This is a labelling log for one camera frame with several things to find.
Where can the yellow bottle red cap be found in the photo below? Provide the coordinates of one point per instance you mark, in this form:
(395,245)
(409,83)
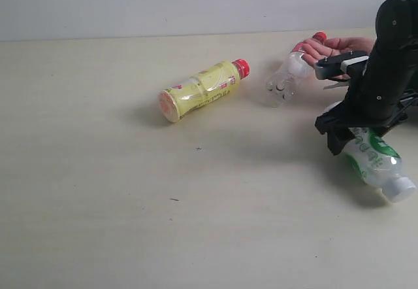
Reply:
(202,89)

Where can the person's open bare hand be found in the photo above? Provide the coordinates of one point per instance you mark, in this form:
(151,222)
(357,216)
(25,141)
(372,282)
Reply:
(315,51)

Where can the clear bottle green label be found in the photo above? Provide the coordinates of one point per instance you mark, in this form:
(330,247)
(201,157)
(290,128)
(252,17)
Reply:
(378,164)

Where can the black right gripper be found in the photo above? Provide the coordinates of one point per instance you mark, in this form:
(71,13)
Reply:
(379,99)

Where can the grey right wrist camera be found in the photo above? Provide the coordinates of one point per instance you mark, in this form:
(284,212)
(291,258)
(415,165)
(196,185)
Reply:
(334,66)

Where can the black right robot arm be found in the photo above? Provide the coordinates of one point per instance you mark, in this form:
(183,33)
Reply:
(396,29)

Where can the clear bottle red label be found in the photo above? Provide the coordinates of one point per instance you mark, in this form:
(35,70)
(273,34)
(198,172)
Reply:
(283,84)

